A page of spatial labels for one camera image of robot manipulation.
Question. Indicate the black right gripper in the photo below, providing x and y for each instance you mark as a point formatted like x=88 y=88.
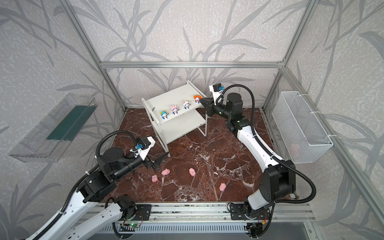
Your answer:
x=211 y=106

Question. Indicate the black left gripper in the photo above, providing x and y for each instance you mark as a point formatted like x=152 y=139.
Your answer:
x=149 y=162

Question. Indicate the orange blue figurine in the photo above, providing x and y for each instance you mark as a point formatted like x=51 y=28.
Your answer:
x=197 y=98

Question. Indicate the white blue round figurine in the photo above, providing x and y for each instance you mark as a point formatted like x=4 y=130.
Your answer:
x=186 y=105

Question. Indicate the pink hat blue figurine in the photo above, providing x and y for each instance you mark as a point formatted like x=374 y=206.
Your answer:
x=175 y=109

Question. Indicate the pink pig toy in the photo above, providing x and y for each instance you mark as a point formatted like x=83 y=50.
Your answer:
x=192 y=172
x=222 y=187
x=165 y=172
x=155 y=179

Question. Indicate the teal blue cat figurine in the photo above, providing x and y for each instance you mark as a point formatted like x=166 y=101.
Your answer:
x=164 y=115

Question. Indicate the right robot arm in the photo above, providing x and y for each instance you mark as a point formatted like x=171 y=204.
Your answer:
x=278 y=180

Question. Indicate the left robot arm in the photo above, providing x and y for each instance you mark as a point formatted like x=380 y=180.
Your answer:
x=89 y=191

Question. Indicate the white two-tier metal shelf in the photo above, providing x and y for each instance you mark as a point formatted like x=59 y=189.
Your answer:
x=176 y=126

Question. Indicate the green circuit board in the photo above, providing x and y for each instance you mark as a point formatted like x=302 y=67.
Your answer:
x=130 y=226

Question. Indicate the pink toy in basket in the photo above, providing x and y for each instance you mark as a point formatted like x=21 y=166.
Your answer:
x=295 y=151

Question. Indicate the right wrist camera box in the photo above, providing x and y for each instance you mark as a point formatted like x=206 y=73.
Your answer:
x=217 y=92

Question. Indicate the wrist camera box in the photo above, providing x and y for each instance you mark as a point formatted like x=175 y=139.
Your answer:
x=142 y=148
x=217 y=92

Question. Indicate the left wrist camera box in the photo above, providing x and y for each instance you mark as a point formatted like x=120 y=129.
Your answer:
x=142 y=148

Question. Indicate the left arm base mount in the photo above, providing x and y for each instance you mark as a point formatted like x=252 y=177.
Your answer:
x=131 y=213

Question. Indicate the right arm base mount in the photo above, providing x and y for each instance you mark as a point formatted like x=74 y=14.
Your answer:
x=261 y=218

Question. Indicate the white wire mesh basket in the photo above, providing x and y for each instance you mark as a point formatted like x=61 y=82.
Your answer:
x=298 y=124

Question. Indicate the clear plastic wall bin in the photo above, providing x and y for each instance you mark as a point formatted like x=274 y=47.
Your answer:
x=47 y=142

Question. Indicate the aluminium enclosure frame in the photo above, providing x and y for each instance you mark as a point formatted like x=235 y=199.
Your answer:
x=361 y=181

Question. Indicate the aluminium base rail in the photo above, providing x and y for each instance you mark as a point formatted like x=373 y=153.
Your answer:
x=213 y=217

